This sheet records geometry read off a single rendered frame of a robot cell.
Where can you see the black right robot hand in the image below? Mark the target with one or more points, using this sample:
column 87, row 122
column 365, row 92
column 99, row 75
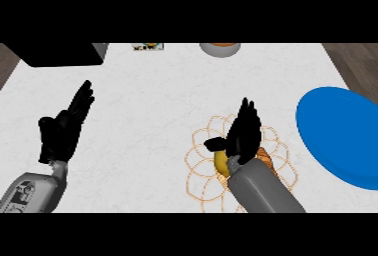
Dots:
column 243, row 136

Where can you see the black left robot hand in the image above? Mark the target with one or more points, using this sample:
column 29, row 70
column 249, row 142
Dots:
column 60, row 133

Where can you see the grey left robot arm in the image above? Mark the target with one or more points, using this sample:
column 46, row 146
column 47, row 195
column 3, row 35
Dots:
column 31, row 191

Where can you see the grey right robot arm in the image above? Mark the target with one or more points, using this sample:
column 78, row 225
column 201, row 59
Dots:
column 260, row 186

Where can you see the yellow lemon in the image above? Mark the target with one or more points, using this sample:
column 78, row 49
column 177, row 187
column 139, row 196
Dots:
column 220, row 163

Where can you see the blue plate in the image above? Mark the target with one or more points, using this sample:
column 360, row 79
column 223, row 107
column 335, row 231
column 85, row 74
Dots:
column 339, row 136

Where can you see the orange-brown croissant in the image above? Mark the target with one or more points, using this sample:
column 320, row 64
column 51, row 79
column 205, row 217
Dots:
column 266, row 159

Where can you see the black appliance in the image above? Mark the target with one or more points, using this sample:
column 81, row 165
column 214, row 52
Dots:
column 53, row 53

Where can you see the grey bowl with orange content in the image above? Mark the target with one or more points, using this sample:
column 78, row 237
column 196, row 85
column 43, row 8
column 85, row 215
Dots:
column 220, row 50

